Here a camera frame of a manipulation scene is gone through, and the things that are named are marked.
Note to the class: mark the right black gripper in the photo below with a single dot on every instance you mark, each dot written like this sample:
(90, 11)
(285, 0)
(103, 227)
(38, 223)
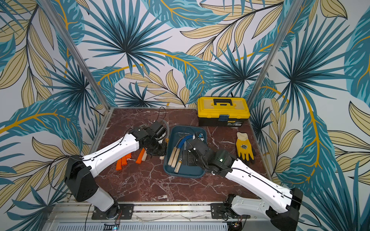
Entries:
(191, 148)

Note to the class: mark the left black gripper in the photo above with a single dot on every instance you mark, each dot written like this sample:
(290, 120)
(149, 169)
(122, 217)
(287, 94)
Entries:
(162, 153)

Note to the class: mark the blue blade wooden sickle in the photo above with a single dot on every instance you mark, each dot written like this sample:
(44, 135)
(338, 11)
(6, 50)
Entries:
(184, 139)

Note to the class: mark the wooden sickle yellow label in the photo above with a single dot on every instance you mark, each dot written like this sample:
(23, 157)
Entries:
(177, 162)

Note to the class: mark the wooden sickle labelled handle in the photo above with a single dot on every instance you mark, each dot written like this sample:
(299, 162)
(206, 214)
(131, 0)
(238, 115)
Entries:
(166, 140)

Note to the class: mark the teal plastic tray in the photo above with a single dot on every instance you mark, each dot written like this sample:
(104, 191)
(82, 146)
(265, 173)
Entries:
(178, 139)

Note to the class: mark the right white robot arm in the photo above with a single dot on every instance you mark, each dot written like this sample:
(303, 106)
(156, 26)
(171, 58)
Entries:
(277, 204)

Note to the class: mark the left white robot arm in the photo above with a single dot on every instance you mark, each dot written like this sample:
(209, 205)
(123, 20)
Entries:
(81, 171)

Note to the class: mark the yellow black toolbox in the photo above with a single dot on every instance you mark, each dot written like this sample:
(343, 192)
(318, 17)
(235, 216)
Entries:
(222, 111)

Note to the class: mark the yellow work glove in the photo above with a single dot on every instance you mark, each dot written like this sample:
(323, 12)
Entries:
(244, 148)

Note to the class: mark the orange handle sickle far left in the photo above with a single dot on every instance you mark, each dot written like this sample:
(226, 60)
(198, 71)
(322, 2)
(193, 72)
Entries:
(119, 165)

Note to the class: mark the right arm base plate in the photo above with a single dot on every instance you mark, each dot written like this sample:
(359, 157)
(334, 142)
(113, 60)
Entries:
(221, 211)

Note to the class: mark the front aluminium rail frame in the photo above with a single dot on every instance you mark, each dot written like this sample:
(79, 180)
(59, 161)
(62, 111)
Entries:
(151, 216)

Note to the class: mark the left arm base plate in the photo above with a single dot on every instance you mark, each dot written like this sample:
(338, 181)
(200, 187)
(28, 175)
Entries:
(116, 212)

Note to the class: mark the left aluminium corner post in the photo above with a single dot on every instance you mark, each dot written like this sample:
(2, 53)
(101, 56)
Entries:
(70, 44)

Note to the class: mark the aluminium corner post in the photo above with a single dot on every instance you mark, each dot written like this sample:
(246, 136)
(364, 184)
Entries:
(70, 44)
(291, 14)

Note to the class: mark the right aluminium corner post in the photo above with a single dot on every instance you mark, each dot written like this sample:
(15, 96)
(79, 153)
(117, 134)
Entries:
(291, 14)

